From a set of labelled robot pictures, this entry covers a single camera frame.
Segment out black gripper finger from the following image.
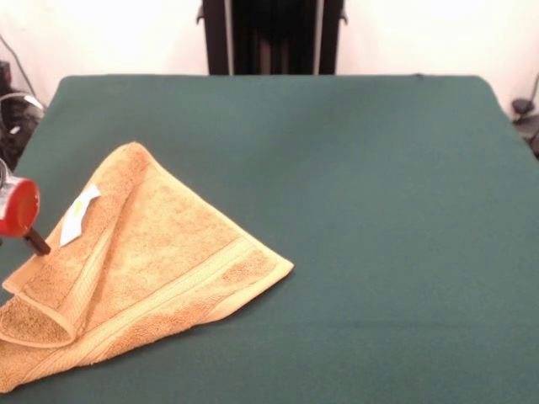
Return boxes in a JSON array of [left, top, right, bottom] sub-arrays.
[[24, 226, 52, 258]]

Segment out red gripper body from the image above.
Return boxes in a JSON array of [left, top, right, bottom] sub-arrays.
[[0, 176, 43, 239]]

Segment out tan terry towel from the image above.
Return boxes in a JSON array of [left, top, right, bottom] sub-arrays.
[[0, 141, 295, 395]]

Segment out dark green table cloth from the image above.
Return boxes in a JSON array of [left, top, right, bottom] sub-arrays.
[[0, 73, 539, 404]]

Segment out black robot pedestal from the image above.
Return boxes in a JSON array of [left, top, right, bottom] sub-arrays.
[[194, 0, 350, 77]]

